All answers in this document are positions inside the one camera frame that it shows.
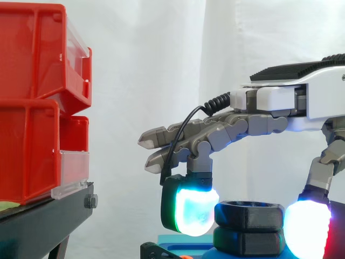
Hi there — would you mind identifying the black-and-orange clip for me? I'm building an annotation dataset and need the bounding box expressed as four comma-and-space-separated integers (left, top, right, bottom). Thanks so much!
140, 241, 190, 259

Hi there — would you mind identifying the black coiled cable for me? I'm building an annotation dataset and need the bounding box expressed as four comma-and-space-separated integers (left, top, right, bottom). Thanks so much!
203, 91, 231, 117

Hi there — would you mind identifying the thin black cable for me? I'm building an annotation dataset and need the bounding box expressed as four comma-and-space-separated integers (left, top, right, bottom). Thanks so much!
159, 105, 210, 187

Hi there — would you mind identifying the red bin with sloped front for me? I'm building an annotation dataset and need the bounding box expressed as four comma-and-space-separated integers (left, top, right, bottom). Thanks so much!
0, 3, 93, 114

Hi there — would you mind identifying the red bin with clear plate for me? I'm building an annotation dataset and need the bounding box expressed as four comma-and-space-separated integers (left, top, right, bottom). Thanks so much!
0, 98, 91, 205

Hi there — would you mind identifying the blue plate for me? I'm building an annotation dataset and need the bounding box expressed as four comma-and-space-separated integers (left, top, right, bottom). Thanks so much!
157, 234, 217, 259

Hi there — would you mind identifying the black stand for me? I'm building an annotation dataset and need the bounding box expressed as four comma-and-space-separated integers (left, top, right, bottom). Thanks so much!
0, 181, 98, 259

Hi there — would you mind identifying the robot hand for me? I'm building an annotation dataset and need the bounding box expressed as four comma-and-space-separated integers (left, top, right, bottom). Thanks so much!
137, 53, 345, 259

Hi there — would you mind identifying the large black hex nut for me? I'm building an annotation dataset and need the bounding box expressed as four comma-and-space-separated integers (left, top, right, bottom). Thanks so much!
212, 226, 285, 257
213, 200, 286, 233

